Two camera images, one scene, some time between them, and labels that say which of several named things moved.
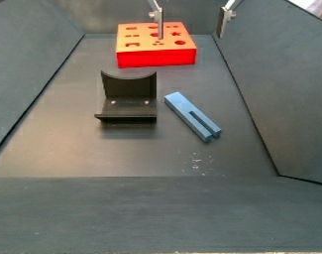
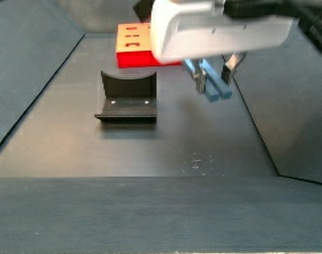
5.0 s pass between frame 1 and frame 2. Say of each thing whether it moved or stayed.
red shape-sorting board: stayed
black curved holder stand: stayed
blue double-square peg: moved
